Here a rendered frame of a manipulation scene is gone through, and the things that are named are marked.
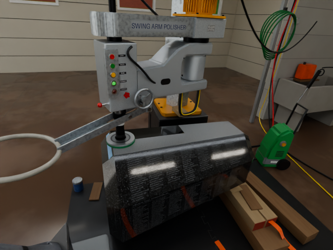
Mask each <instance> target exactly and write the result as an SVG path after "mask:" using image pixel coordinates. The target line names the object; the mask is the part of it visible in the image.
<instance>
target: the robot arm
mask: <svg viewBox="0 0 333 250"><path fill-rule="evenodd" d="M0 250H61V247H60V245H59V243H57V242H51V241H48V242H44V243H40V244H36V245H32V246H20V245H11V244H1V243H0Z"/></svg>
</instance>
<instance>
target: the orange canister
mask: <svg viewBox="0 0 333 250"><path fill-rule="evenodd" d="M316 68H317V65H315V64H311V63H306V62H304V63H302V64H299V65H298V68H297V71H296V74H295V77H294V79H293V80H295V81H298V82H308V81H311V79H312V78H313V75H314V73H315V70H316Z"/></svg>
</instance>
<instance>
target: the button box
mask: <svg viewBox="0 0 333 250"><path fill-rule="evenodd" d="M110 54H114V55H115V58H114V60H110V59H109V55H110ZM103 56H104V67H105V78H106V89H107V97H108V98H115V97H120V79H119V62H118V49H103ZM111 63H114V64H115V69H111V68H110V64H111ZM111 72H115V73H116V77H115V78H112V77H111V76H110V74H111ZM113 80H115V81H116V82H117V84H116V86H112V85H111V82H112V81H113ZM113 89H116V90H117V93H116V94H112V92H111V91H112V90H113Z"/></svg>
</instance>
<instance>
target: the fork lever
mask: <svg viewBox="0 0 333 250"><path fill-rule="evenodd" d="M138 106H142V107H143V102H142V101H138ZM133 109H136V108H131V109H126V113H127V112H129V111H131V110H133ZM151 110H152V108H150V107H149V108H148V112H150V111H151ZM144 112H145V110H140V109H136V110H134V111H132V112H130V113H128V114H126V115H124V116H122V117H120V118H117V119H115V120H113V119H114V118H113V116H112V113H110V114H108V115H106V116H103V117H101V118H99V119H97V120H95V121H93V122H90V123H88V124H86V125H84V126H82V127H80V128H77V129H75V130H73V131H71V132H69V133H67V134H65V135H62V136H60V137H58V138H56V139H54V141H55V142H56V141H58V142H59V143H60V144H61V146H59V147H57V150H61V151H62V153H64V152H66V151H68V150H70V149H72V148H74V147H76V146H78V145H80V144H82V143H84V142H86V141H88V140H90V139H92V138H94V137H96V136H98V135H100V134H102V133H104V132H106V131H108V130H110V129H112V128H114V127H116V126H118V125H120V124H122V123H124V122H126V121H128V120H130V119H132V118H134V117H136V116H138V115H140V114H142V113H144ZM110 120H113V121H111V122H109V123H107V122H108V121H110Z"/></svg>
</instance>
